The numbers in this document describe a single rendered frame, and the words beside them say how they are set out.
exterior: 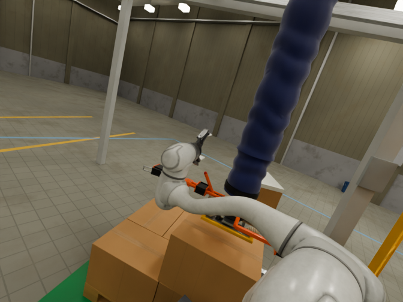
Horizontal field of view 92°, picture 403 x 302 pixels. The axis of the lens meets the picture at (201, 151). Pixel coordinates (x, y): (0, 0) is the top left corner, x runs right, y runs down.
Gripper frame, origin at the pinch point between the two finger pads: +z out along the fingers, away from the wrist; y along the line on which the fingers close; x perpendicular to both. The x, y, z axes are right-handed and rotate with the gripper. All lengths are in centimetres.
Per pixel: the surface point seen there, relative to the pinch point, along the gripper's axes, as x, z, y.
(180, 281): 11, 1, 94
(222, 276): 34, 1, 73
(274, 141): 33.5, 12.5, -13.0
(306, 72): 35, 14, -51
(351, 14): 65, 169, -153
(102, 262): -51, -1, 116
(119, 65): -250, 195, -37
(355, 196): 128, 120, 23
